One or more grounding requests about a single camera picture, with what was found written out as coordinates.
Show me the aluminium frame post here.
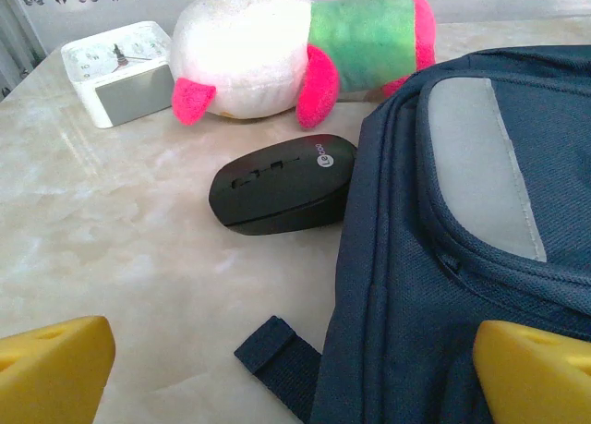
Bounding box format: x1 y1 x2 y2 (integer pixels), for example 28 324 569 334
0 0 47 100

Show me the white square alarm clock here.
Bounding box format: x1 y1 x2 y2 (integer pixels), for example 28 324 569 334
60 20 175 129

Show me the white green pink plush toy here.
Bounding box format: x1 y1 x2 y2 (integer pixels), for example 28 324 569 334
170 0 438 129

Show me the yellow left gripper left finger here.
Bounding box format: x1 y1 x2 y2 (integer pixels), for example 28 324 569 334
0 316 116 424

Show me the black computer mouse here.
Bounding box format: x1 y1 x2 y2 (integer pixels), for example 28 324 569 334
208 133 359 236

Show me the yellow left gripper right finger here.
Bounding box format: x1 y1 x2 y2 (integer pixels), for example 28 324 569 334
473 321 591 424

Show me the navy blue backpack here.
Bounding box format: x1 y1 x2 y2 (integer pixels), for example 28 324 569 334
234 44 591 424

